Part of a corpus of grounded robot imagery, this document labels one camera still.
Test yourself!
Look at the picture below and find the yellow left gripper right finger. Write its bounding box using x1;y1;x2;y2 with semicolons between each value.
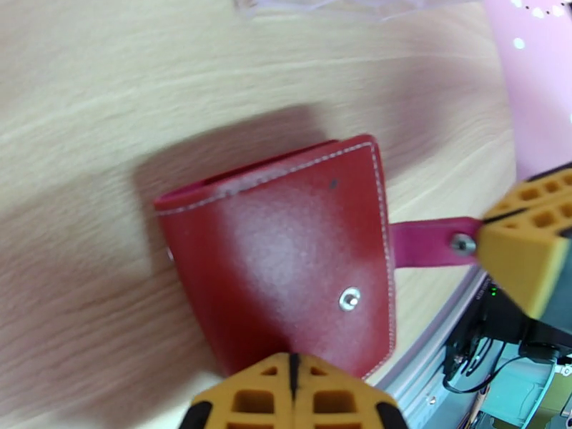
295;354;405;429

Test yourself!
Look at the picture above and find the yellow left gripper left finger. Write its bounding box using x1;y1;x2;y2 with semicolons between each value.
178;352;296;429

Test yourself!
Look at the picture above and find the red leather card holder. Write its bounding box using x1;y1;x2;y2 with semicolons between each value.
154;133;485;380

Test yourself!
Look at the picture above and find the clear acrylic card stand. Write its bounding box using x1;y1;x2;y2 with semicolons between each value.
232;0;485;23

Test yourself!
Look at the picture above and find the aluminium extrusion rail bed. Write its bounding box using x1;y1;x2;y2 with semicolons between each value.
374;267;490;429

